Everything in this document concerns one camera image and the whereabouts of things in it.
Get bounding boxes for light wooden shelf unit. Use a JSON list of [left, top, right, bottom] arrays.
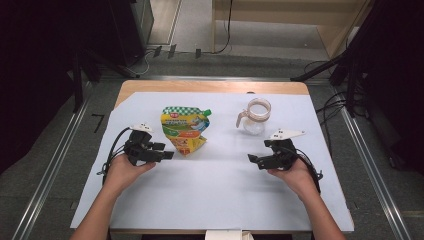
[[211, 0, 373, 60]]

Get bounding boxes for person's left hand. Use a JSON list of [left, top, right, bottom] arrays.
[[104, 153, 157, 196]]

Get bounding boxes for black hanging cable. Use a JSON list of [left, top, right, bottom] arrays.
[[203, 0, 234, 55]]

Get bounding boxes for black cabinet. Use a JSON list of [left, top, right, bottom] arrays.
[[109, 0, 155, 67]]

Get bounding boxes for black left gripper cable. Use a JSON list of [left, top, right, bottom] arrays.
[[97, 126, 132, 185]]

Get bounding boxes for black floor cables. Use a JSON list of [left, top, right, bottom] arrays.
[[303, 59, 352, 158]]

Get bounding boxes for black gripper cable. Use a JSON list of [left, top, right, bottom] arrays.
[[293, 146, 324, 195], [97, 126, 132, 185]]

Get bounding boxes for metal floor rail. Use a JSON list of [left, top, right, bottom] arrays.
[[333, 85, 413, 240], [11, 99, 92, 240]]

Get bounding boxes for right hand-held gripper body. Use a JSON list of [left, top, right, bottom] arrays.
[[264, 128, 306, 171]]

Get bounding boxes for white paper sheet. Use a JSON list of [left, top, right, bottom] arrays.
[[70, 91, 355, 233]]

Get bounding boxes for black metal stand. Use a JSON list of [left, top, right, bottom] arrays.
[[70, 49, 142, 114], [289, 0, 394, 118]]

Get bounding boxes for white floor cable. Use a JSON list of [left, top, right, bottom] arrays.
[[127, 49, 156, 76]]

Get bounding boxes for yellow green spout pouch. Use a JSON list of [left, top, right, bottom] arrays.
[[160, 105, 213, 157]]

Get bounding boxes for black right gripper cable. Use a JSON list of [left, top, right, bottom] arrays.
[[293, 146, 324, 195]]

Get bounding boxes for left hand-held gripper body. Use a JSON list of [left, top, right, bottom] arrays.
[[123, 122, 158, 167]]

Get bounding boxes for person's right hand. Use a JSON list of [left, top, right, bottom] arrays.
[[266, 159, 318, 201]]

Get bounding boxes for dark curtain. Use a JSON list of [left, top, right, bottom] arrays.
[[346, 0, 424, 175], [0, 0, 116, 175]]

